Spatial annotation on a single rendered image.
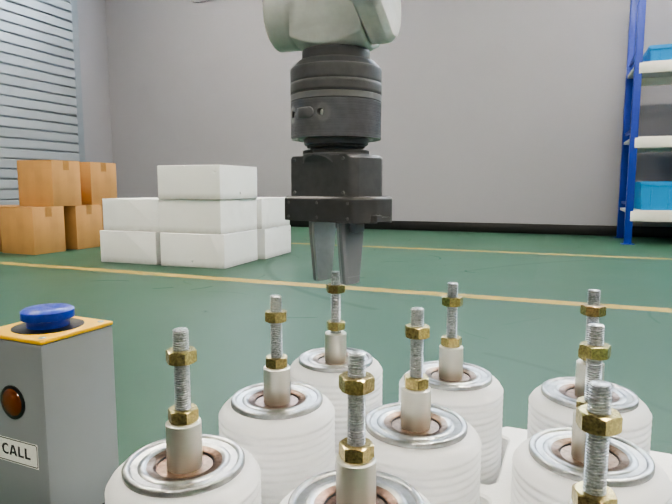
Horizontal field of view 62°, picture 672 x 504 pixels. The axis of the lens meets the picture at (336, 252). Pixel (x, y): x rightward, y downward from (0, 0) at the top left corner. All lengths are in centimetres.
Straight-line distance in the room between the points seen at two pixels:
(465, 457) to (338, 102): 31
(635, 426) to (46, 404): 45
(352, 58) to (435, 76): 509
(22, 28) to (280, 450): 637
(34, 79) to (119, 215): 348
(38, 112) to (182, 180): 372
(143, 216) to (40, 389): 281
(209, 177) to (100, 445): 250
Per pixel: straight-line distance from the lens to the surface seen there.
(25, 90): 656
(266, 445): 44
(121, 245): 335
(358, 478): 32
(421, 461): 40
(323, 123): 51
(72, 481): 52
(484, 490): 51
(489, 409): 52
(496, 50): 557
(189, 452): 38
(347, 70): 52
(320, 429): 46
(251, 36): 644
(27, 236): 401
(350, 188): 51
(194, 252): 305
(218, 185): 294
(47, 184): 409
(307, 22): 55
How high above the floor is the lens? 43
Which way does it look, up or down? 7 degrees down
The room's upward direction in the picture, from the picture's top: straight up
